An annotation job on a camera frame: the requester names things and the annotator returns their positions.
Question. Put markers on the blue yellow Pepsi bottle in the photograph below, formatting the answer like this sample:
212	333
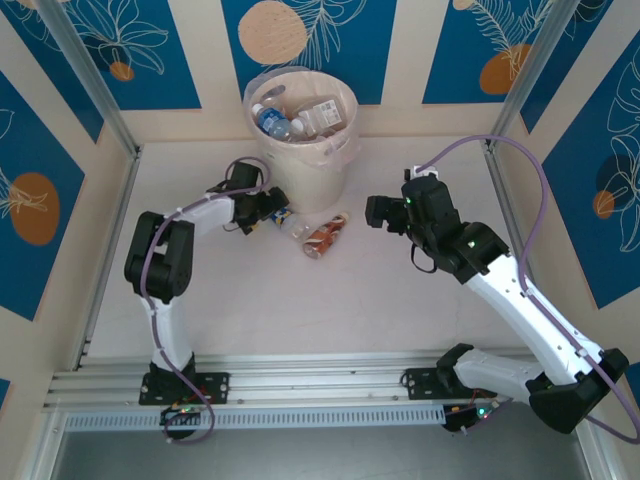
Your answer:
282	216

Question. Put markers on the blue label water bottle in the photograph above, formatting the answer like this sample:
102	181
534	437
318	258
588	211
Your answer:
270	119

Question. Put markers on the square clear white-label bottle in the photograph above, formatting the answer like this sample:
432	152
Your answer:
325	114

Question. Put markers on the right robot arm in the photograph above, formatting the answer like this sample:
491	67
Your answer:
525	320

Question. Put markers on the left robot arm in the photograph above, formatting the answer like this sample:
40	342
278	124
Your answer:
170	330

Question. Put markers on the beige plastic bin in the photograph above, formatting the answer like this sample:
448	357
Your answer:
305	185

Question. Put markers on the clear plastic bin liner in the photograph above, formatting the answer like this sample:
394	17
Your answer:
248	95

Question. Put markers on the crushed brown white label bottle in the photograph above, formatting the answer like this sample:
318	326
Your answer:
322	237

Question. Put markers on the controller board with LED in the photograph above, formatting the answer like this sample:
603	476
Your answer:
462	417
182	412

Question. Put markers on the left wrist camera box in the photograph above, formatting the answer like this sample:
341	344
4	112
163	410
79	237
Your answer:
243	175

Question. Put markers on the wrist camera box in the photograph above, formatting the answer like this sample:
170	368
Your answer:
243	175
380	211

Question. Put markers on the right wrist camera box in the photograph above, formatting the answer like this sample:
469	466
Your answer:
380	211

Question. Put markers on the aluminium frame post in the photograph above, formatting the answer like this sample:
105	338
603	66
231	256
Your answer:
526	75
94	85

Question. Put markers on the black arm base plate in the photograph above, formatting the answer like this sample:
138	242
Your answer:
420	382
215	387

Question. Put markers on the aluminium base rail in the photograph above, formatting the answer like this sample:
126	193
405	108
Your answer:
320	380

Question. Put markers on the aluminium frame rail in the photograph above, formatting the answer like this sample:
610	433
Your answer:
42	450
597	455

